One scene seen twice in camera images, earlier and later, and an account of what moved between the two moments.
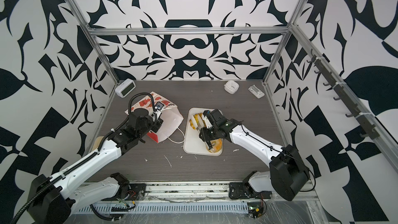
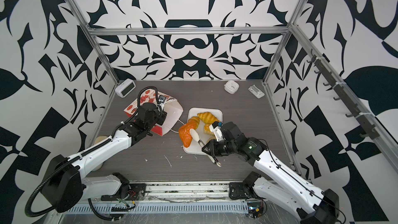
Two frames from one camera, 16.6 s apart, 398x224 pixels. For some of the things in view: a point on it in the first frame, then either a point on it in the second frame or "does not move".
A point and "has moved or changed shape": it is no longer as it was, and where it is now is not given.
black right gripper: (204, 135) → (214, 149)
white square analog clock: (231, 86) does not move
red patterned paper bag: (171, 116) has moved or changed shape
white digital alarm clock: (126, 87) does not move
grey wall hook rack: (369, 131) does not move
